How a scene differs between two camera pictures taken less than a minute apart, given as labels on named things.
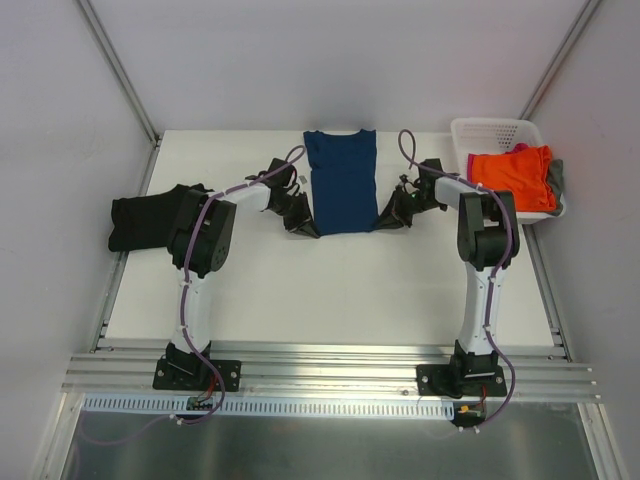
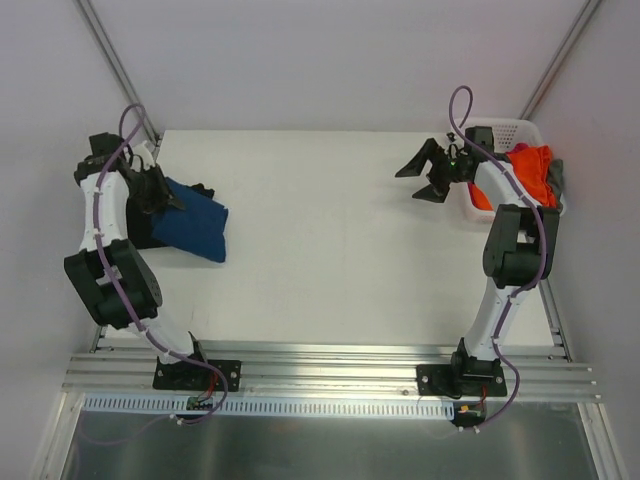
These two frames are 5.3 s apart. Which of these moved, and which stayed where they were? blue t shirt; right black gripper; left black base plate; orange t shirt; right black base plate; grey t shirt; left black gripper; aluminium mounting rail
Moved: blue t shirt; right black gripper; left black gripper
Stayed: grey t shirt; left black base plate; orange t shirt; right black base plate; aluminium mounting rail
